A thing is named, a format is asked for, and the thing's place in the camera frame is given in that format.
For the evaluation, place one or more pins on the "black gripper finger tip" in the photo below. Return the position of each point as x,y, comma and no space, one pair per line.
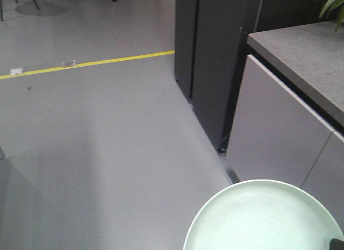
336,244

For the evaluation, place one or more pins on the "mint green round plate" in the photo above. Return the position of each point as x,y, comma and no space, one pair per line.
262,214

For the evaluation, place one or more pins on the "grey kitchen island cabinet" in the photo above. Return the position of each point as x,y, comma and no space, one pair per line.
288,123

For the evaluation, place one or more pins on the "dark tall cabinet panel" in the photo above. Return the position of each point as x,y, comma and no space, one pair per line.
211,49

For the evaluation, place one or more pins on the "green potted plant leaves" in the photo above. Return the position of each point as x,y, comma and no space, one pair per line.
328,6

